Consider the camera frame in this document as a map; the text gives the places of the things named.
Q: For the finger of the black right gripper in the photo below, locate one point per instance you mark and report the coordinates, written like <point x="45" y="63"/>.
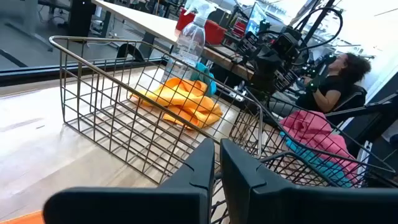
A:
<point x="271" y="74"/>
<point x="259" y="62"/>

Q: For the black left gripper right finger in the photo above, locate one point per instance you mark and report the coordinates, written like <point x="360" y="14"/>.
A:
<point x="280" y="205"/>

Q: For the white top table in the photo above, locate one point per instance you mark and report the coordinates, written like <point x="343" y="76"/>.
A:
<point x="149" y="21"/>

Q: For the large red plastic bin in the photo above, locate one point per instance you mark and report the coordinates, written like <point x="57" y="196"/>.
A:
<point x="214" y="32"/>

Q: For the teal microfiber towel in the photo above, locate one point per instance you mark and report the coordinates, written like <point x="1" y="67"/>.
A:
<point x="205" y="77"/>
<point x="329" y="169"/>

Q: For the pink microfiber towel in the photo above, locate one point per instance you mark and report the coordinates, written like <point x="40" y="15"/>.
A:
<point x="311" y="130"/>

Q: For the small red plastic bin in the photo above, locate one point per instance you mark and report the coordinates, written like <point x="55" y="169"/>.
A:
<point x="239" y="28"/>

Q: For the orange microfiber towel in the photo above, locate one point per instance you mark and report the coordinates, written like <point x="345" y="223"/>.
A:
<point x="189" y="118"/>
<point x="169" y="93"/>

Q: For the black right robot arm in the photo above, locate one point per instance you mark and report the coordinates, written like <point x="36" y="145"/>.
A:
<point x="287" y="46"/>

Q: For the person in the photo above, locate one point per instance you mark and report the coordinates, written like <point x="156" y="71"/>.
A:
<point x="335" y="90"/>

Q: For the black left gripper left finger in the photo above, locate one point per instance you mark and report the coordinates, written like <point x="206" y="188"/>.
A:
<point x="140" y="205"/>

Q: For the black office chair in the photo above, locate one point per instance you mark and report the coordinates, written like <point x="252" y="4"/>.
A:
<point x="354" y="99"/>

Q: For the computer monitor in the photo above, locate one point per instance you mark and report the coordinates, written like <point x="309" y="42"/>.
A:
<point x="255" y="18"/>

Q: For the clear plastic spray bottle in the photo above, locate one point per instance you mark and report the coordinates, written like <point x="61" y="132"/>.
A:
<point x="189" y="40"/>

